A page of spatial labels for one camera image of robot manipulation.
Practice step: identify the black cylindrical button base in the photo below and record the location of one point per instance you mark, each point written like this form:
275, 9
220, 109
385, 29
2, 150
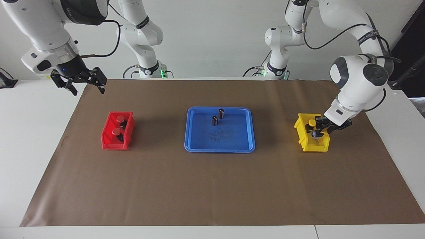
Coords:
215, 121
221, 114

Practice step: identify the yellow plastic storage bin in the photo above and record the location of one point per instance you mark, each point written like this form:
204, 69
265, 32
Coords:
315, 147

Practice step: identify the red plastic storage bin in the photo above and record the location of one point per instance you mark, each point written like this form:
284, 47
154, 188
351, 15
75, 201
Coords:
111, 144

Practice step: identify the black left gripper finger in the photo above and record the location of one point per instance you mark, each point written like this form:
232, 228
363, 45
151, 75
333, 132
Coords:
318, 127
328, 131

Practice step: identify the black stand foot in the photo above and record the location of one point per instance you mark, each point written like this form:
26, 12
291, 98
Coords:
8, 83

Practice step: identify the brown paper table mat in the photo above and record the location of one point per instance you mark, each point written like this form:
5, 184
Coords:
212, 186

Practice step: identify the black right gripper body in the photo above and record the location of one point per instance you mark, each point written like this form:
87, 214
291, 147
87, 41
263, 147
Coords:
74, 69

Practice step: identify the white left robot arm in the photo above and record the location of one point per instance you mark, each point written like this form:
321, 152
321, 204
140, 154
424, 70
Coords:
358, 83

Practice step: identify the red push button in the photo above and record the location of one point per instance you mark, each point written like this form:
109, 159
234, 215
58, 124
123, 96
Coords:
120, 118
116, 131

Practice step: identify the black pole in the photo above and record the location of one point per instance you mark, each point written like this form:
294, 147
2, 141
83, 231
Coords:
411, 71

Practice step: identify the black background panel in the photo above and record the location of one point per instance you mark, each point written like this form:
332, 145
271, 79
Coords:
415, 49

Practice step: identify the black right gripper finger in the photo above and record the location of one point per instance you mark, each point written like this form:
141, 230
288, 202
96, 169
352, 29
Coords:
64, 81
98, 78

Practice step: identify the blue plastic tray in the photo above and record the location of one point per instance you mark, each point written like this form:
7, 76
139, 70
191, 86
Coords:
219, 139

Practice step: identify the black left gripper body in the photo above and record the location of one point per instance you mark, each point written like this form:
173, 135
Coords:
327, 124

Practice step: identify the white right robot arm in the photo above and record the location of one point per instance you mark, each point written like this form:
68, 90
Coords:
43, 30

